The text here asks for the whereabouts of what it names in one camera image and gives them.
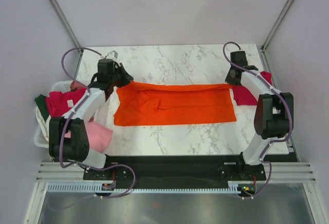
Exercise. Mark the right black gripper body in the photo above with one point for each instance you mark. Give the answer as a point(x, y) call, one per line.
point(236, 83)

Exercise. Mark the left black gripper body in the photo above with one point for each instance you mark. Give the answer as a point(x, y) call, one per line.
point(115, 78)

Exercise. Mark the orange t shirt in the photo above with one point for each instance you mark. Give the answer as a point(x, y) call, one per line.
point(143, 104)

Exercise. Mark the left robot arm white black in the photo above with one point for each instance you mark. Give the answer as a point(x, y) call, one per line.
point(68, 140)

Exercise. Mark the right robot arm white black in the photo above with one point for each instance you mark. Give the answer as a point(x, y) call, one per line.
point(273, 120)

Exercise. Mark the folded crimson t shirt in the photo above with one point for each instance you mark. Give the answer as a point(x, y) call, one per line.
point(248, 92)

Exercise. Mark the dusty pink t shirt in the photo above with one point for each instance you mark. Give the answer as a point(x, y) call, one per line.
point(76, 86)

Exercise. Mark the light pink t shirt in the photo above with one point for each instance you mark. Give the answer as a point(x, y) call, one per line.
point(99, 136)

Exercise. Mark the magenta t shirt in basket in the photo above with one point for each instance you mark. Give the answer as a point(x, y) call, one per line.
point(59, 103)

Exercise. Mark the dark green t shirt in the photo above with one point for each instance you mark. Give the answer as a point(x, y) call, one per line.
point(42, 106)

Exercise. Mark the white t shirt in basket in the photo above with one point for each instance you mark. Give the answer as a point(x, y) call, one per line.
point(44, 125)

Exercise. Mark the white laundry basket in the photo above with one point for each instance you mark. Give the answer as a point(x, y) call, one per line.
point(43, 139)

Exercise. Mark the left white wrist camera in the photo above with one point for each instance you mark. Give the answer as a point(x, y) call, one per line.
point(112, 55)

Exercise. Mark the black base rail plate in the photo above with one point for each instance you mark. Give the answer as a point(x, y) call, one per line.
point(182, 171)

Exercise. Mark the right aluminium frame post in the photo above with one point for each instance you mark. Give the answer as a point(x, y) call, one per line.
point(279, 20)

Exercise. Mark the aluminium frame post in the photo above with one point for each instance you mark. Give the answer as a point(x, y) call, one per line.
point(64, 22)
point(279, 20)

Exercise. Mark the white slotted cable duct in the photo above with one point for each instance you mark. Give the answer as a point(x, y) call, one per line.
point(99, 187)

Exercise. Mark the left aluminium frame post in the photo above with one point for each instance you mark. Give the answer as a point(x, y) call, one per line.
point(64, 22)

